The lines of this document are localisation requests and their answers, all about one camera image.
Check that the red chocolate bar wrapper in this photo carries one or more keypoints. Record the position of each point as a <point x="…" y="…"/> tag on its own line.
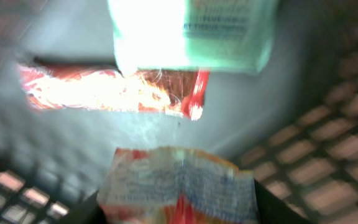
<point x="173" y="92"/>

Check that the mint green snack packet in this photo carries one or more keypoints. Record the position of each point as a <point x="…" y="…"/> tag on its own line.
<point x="218" y="35"/>

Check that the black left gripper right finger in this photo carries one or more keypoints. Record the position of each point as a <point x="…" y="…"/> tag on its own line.
<point x="272" y="210"/>

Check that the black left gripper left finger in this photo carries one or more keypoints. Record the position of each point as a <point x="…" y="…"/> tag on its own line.
<point x="88" y="212"/>

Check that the grey plastic shopping basket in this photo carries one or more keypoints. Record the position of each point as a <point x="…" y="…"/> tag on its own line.
<point x="295" y="124"/>

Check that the orange tissue packet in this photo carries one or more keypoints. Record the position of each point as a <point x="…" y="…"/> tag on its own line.
<point x="175" y="185"/>

